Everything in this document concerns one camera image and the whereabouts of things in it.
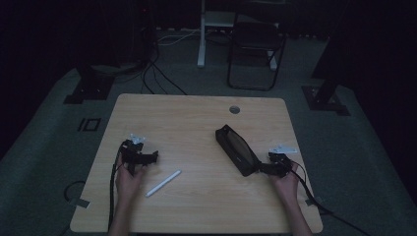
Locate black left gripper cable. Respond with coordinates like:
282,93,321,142
106,141,128,232

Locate black stand with base plate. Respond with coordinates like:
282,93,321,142
63,61,116,105
301,0,351,117

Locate black folding chair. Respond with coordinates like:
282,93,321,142
226,12,287,92

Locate white pen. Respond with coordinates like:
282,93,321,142
145,169,182,199

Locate person's left hand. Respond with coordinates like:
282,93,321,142
114,154,148,205

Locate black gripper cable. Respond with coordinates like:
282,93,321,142
106,141,128,232
289,159,374,236

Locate black pencil case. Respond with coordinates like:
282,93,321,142
214,124,264,178

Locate white table frame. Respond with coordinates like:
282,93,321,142
197,0,279,72

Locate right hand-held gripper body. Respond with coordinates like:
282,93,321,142
268,145,299,179

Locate black cable loop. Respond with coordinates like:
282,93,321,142
62,179,88,203

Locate person's right hand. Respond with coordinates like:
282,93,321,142
268,162,300,207

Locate black floor cables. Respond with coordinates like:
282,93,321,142
140,48,189,96

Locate grey tape piece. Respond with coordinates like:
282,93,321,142
68,197,90,209
304,195,325,207

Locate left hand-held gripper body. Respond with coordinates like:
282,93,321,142
118,133,149,177

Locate white floor cable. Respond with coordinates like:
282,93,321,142
156,28,202,46

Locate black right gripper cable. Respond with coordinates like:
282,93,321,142
289,159,374,236

